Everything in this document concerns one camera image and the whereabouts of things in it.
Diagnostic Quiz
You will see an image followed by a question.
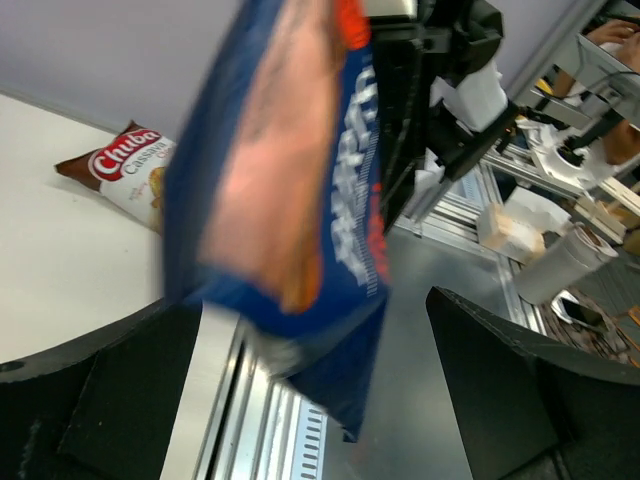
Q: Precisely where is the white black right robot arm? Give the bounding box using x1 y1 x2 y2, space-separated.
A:
364 0 519 229

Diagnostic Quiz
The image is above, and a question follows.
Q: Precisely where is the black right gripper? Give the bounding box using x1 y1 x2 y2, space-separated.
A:
367 0 505 230

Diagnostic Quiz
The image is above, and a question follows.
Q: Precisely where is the white cardboard box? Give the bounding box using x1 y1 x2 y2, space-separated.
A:
476 187 571 264

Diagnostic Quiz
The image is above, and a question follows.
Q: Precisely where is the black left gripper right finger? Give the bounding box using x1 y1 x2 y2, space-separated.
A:
426 287 639 479

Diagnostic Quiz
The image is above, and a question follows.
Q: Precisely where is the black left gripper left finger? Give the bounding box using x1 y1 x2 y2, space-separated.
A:
1 302 202 479

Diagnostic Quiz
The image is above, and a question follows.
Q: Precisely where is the smartphone on floor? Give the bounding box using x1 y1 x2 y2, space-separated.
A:
550 290 607 333

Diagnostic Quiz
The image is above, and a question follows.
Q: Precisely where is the white paper roll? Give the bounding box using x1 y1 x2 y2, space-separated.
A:
514 223 618 305

